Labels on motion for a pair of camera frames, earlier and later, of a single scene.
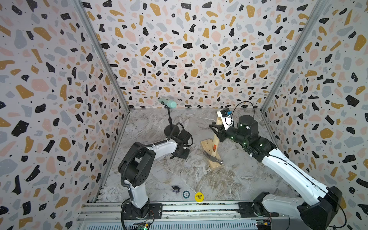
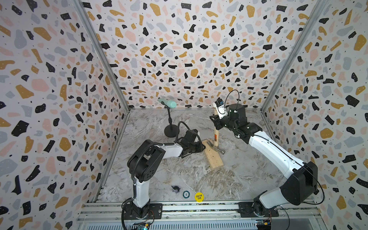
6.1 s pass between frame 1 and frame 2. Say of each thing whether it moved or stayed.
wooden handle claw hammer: moved
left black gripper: moved
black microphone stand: stayed
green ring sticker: stayed
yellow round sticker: stayed
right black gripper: moved
